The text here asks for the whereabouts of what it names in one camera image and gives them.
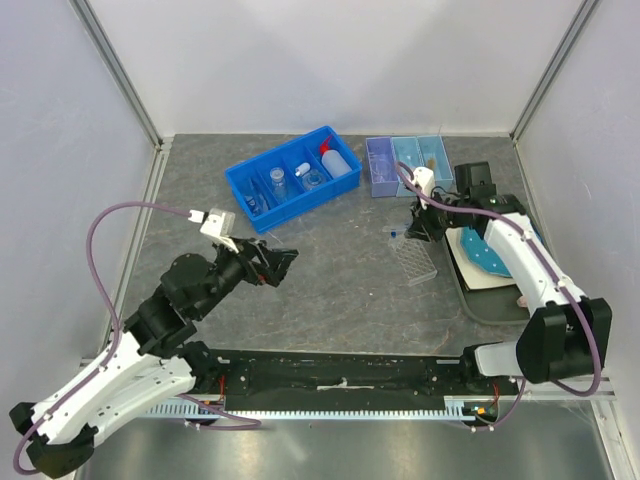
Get light blue right tray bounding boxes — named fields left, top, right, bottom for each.
left=417, top=135, right=454, bottom=191

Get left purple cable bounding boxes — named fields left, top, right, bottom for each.
left=13, top=201, right=264, bottom=476

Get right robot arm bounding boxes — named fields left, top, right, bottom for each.
left=396, top=162, right=612, bottom=397

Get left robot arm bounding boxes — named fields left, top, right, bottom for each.
left=9, top=239, right=299, bottom=479

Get light blue middle tray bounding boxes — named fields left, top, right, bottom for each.
left=391, top=136, right=426, bottom=170

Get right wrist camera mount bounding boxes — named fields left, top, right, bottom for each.
left=410, top=167, right=435, bottom=209

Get clear glass jar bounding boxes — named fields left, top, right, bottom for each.
left=269, top=167, right=288, bottom=204

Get blue safety goggles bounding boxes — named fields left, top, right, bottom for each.
left=244, top=177, right=271, bottom=217

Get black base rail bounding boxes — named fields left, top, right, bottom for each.
left=181, top=341, right=517, bottom=411

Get blue dotted plate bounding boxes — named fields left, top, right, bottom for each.
left=459, top=227, right=539, bottom=279

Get glass flask white stopper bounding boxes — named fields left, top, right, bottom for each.
left=294, top=162, right=327, bottom=191

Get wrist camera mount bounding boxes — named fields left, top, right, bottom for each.
left=188, top=208, right=239, bottom=253
left=410, top=167, right=435, bottom=209

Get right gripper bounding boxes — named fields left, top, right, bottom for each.
left=405, top=189, right=469, bottom=244

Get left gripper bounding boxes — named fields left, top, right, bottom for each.
left=195, top=234, right=300, bottom=318

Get small glass beaker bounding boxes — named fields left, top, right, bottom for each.
left=369, top=155, right=394, bottom=183

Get purple small tray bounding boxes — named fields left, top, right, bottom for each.
left=365, top=137, right=398, bottom=198

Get thin glass rod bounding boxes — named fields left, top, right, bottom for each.
left=265, top=231, right=286, bottom=245

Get purple cable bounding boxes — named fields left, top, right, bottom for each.
left=396, top=160, right=602, bottom=432
left=13, top=201, right=264, bottom=476

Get light blue tray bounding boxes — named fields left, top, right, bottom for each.
left=391, top=136, right=426, bottom=170
left=417, top=135, right=454, bottom=191

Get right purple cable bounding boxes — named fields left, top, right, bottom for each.
left=396, top=160, right=602, bottom=432

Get dark green tray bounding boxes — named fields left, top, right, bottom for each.
left=443, top=212, right=529, bottom=326

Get blue divided plastic bin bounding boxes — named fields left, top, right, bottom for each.
left=225, top=126, right=362, bottom=234

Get clear well plate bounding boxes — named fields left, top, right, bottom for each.
left=388, top=236, right=438, bottom=287

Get red cap wash bottle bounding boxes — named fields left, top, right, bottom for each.
left=319, top=136, right=351, bottom=178

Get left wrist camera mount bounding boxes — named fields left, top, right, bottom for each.
left=188, top=208, right=239, bottom=253

